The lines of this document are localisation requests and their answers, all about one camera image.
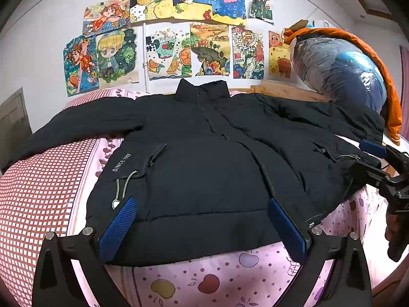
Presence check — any orange-haired girl drawing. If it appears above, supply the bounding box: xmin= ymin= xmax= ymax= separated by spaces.
xmin=82 ymin=0 xmax=131 ymax=36

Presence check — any pineapple drawing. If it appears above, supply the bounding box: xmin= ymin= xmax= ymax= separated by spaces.
xmin=129 ymin=0 xmax=175 ymax=24

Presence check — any red-haired figure drawing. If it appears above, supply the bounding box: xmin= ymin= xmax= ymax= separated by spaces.
xmin=243 ymin=0 xmax=275 ymax=24

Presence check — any swimming girl drawing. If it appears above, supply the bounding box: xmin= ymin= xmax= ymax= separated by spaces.
xmin=63 ymin=35 xmax=98 ymax=97

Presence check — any person's right hand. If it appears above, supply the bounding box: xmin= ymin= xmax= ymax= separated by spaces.
xmin=385 ymin=214 xmax=400 ymax=244

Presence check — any city and dragon drawing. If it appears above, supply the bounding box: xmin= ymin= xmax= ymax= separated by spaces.
xmin=232 ymin=26 xmax=265 ymax=80

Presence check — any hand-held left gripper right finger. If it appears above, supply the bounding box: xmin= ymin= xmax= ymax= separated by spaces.
xmin=268 ymin=198 xmax=373 ymax=307

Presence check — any pink jellyfish drawing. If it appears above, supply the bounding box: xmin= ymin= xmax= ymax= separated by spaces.
xmin=209 ymin=0 xmax=247 ymax=27

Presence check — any white wall pipe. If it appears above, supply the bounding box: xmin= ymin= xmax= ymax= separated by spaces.
xmin=142 ymin=22 xmax=151 ymax=94

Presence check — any yellow bear drawing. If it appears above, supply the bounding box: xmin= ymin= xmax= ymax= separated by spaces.
xmin=268 ymin=30 xmax=293 ymax=79

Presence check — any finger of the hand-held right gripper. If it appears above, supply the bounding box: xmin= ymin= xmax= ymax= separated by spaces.
xmin=348 ymin=161 xmax=395 ymax=188
xmin=359 ymin=140 xmax=409 ymax=167

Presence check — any orange cloth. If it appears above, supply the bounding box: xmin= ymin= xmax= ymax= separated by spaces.
xmin=283 ymin=26 xmax=403 ymax=142

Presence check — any red checked bedding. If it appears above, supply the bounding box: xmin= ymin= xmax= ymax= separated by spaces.
xmin=0 ymin=89 xmax=135 ymax=304

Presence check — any clear plastic bag of bedding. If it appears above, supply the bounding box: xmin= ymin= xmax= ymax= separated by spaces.
xmin=292 ymin=34 xmax=389 ymax=116

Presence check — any black padded jacket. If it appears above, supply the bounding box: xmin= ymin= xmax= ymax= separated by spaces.
xmin=5 ymin=78 xmax=385 ymax=267

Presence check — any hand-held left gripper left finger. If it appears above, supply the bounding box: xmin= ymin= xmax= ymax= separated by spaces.
xmin=32 ymin=196 xmax=138 ymax=307

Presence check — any farm landscape drawing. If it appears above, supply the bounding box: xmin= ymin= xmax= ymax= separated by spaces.
xmin=190 ymin=22 xmax=231 ymax=77

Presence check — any pink fruit print bed sheet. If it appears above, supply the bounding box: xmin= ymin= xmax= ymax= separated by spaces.
xmin=64 ymin=88 xmax=393 ymax=307

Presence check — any blond child drawing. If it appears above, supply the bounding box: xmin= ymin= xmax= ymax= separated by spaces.
xmin=95 ymin=27 xmax=140 ymax=90

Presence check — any underwater fish drawing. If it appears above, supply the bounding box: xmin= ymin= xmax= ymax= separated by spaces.
xmin=171 ymin=0 xmax=213 ymax=22

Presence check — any grey door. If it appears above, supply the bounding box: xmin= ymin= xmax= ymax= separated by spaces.
xmin=0 ymin=88 xmax=33 ymax=135

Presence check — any fruit juice drawing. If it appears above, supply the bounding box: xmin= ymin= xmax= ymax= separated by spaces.
xmin=144 ymin=24 xmax=192 ymax=79

